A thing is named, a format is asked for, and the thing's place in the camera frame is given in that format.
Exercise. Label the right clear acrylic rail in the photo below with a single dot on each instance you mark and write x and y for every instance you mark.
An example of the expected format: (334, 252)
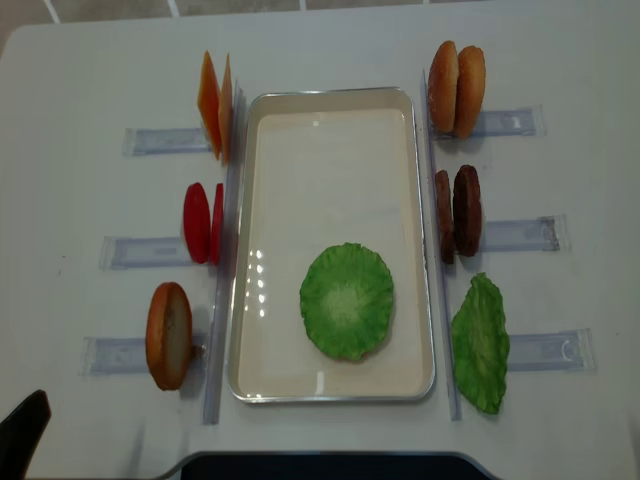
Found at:
(452, 392)

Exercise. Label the outer bun half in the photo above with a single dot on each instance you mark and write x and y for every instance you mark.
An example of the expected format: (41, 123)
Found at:
(470, 90)

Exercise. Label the green lettuce leaf in holder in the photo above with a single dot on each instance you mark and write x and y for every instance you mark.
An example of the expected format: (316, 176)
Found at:
(481, 345)

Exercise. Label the clear patty holder track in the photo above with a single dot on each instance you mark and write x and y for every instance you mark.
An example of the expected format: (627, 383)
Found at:
(546, 233)

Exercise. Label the clear cheese holder track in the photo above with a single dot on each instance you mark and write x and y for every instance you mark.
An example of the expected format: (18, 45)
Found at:
(142, 142)

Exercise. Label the left clear acrylic rail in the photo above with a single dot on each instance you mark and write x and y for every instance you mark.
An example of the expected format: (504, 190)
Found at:
(226, 270)

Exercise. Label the brown meat patty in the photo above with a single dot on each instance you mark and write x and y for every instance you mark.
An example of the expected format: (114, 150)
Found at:
(467, 211)
(445, 220)

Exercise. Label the inner sesame bun half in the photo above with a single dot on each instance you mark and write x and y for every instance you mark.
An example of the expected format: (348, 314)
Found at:
(442, 87)

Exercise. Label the clear left bun holder track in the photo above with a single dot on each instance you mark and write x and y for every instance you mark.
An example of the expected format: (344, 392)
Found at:
(105, 356)

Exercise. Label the red tomato slice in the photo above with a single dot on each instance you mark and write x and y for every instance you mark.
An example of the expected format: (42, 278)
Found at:
(217, 224)
(196, 223)

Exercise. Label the clear bun holder track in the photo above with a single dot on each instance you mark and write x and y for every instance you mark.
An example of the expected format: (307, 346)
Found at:
(524, 121)
(105, 356)

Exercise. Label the clear acrylic rail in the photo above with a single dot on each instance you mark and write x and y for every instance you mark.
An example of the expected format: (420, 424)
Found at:
(452, 392)
(226, 270)

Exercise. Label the inner brown meat patty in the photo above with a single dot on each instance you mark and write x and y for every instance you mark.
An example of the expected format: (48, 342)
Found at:
(445, 220)

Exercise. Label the bun half beside left rail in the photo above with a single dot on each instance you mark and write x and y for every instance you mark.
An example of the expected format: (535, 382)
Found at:
(168, 336)

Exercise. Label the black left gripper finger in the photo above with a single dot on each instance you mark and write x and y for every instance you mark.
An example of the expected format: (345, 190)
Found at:
(21, 432)

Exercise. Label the outer orange cheese slice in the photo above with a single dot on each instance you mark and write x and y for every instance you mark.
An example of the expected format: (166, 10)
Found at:
(208, 103)

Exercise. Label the white rectangular metal tray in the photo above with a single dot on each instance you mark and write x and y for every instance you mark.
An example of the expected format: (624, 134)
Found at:
(323, 170)

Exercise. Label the orange cheese slice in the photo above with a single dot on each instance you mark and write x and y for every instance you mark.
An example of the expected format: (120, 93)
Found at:
(208, 103)
(225, 111)

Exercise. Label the clear lettuce holder track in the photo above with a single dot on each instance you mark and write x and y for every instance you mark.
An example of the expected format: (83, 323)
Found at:
(569, 350)

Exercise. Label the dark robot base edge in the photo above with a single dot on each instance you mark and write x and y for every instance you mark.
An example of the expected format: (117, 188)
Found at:
(331, 466)

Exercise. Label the outer brown meat patty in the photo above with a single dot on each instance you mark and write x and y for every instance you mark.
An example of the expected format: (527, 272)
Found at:
(467, 211)

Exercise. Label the clear tomato holder track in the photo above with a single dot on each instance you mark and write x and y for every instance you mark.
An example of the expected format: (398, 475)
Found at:
(121, 253)

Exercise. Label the clear right bun holder track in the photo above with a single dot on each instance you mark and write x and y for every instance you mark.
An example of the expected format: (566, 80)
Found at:
(524, 121)

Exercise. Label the green lettuce leaf on bun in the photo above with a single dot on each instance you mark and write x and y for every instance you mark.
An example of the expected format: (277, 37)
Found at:
(346, 301)

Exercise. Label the inner orange cheese slice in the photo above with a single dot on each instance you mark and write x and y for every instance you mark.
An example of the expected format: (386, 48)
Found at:
(225, 111)

